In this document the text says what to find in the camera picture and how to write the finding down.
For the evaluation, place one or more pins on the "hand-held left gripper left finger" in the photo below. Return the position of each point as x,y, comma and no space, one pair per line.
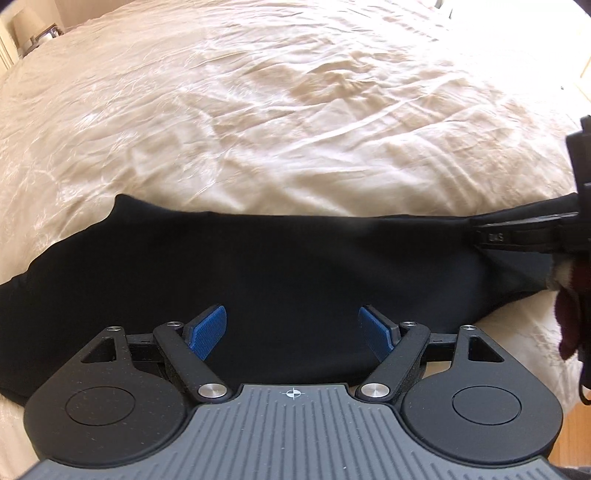
207,332

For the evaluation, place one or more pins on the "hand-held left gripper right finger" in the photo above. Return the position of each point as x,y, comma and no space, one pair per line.
373,332

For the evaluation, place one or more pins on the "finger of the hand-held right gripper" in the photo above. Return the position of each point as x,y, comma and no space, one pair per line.
521,221
512,241

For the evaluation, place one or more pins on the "black pants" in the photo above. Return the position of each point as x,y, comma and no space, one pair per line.
258,286

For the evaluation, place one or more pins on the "cream embroidered bedspread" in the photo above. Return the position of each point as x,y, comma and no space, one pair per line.
277,115

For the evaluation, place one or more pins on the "bedside lamp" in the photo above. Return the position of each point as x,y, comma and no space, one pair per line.
25,25

